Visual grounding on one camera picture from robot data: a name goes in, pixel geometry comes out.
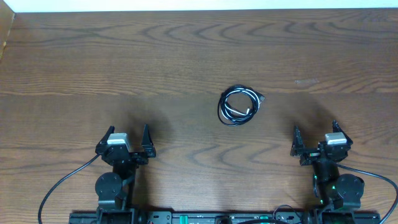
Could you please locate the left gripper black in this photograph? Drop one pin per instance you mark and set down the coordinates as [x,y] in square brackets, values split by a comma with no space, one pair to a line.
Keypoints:
[149,151]

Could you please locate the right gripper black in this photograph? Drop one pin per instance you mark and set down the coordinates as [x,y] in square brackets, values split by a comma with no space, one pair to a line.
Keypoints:
[298,149]

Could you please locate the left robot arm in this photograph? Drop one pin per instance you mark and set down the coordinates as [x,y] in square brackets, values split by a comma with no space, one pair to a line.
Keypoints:
[114,189]

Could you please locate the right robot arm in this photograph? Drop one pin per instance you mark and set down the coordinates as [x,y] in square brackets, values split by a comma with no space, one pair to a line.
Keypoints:
[340,194]

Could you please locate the cardboard panel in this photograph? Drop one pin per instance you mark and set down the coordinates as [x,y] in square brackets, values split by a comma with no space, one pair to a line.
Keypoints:
[7,16]

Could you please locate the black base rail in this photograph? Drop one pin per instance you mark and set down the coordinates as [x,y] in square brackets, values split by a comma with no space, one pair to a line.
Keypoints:
[165,217]

